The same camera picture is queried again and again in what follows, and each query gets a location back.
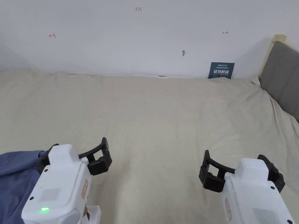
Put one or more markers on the dark blue shirt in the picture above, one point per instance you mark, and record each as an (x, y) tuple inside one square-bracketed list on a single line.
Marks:
[(14, 182)]

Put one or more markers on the grey padded headboard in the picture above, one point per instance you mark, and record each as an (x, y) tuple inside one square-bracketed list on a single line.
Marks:
[(280, 77)]

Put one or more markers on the dark blue sign card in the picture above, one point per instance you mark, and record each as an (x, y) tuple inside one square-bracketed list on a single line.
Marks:
[(221, 70)]

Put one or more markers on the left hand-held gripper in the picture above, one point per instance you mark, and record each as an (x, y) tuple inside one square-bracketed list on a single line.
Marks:
[(58, 186)]

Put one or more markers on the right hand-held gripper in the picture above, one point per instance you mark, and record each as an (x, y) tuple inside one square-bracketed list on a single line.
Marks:
[(252, 198)]

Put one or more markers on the bed with beige sheet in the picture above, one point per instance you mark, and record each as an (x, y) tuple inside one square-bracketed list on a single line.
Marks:
[(149, 116)]

